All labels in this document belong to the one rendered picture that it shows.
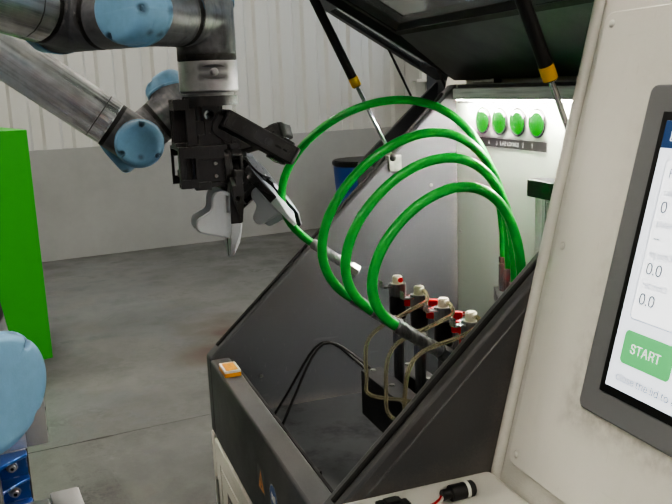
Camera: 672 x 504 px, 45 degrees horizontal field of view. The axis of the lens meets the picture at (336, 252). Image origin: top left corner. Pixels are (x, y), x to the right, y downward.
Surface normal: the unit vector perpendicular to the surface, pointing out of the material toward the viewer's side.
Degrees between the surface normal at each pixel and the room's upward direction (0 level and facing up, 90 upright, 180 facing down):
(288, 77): 90
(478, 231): 90
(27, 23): 133
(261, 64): 90
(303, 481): 0
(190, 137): 90
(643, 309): 76
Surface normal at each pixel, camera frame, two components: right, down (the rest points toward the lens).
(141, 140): 0.27, 0.18
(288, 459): -0.04, -0.98
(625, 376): -0.92, -0.13
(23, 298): 0.56, 0.15
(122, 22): -0.47, 0.20
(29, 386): 0.88, 0.19
